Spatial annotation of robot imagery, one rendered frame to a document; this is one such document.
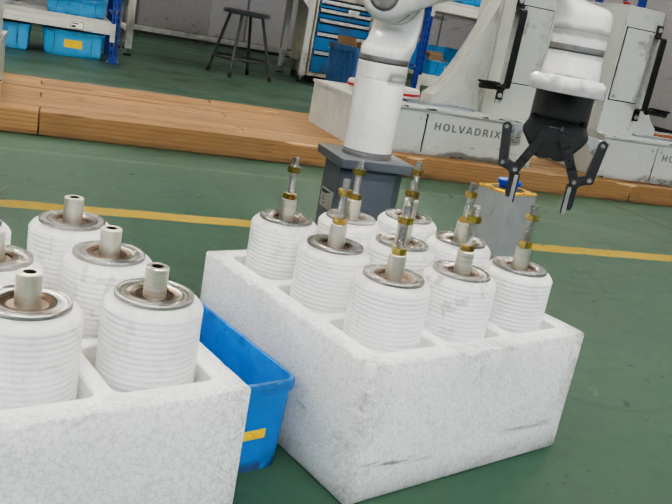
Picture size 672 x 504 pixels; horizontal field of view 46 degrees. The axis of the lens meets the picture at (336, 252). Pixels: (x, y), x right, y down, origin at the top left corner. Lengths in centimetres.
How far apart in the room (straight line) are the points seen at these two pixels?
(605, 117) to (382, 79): 232
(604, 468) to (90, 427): 75
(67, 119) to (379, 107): 153
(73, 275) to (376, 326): 34
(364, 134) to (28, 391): 89
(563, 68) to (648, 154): 274
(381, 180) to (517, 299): 46
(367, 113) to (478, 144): 187
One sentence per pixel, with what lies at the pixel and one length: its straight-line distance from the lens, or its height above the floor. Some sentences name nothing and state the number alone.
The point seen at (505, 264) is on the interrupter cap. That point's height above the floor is 25.
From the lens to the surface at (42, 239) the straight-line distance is 96.
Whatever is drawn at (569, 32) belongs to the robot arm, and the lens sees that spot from 106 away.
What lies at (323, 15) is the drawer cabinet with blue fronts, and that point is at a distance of 647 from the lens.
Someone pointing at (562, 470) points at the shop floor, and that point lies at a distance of 117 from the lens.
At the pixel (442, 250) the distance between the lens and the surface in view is 116.
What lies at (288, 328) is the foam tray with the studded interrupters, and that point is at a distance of 100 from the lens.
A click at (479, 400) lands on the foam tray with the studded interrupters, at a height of 11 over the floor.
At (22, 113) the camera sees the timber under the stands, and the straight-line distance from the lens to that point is 278.
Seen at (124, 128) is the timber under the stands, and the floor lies 6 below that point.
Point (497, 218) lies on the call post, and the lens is 133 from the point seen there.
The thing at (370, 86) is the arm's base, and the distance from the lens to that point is 144.
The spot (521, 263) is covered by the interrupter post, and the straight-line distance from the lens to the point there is 111.
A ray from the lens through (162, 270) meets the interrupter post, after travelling 76.
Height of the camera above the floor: 53
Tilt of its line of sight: 16 degrees down
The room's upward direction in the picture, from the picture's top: 11 degrees clockwise
